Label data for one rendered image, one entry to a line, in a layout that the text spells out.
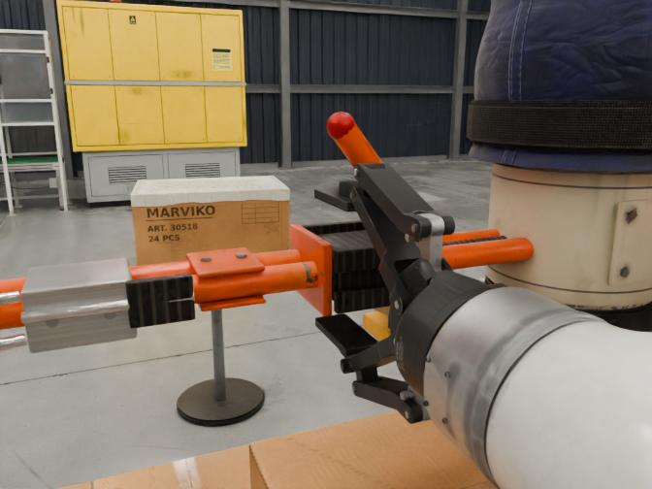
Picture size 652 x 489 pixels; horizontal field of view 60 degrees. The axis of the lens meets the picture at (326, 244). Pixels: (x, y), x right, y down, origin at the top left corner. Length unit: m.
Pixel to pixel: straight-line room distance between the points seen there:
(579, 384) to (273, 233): 2.10
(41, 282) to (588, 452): 0.35
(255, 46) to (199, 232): 9.30
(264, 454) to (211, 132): 7.24
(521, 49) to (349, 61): 11.55
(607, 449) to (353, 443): 0.57
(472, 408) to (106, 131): 7.53
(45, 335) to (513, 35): 0.43
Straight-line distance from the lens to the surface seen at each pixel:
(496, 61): 0.55
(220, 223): 2.26
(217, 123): 7.88
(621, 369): 0.23
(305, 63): 11.70
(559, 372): 0.24
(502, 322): 0.27
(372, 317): 0.67
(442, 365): 0.28
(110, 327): 0.43
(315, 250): 0.45
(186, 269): 0.46
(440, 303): 0.31
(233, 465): 1.43
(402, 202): 0.37
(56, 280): 0.43
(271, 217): 2.28
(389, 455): 0.75
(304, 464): 0.73
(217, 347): 2.61
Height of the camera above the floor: 1.37
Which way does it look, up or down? 14 degrees down
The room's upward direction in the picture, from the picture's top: straight up
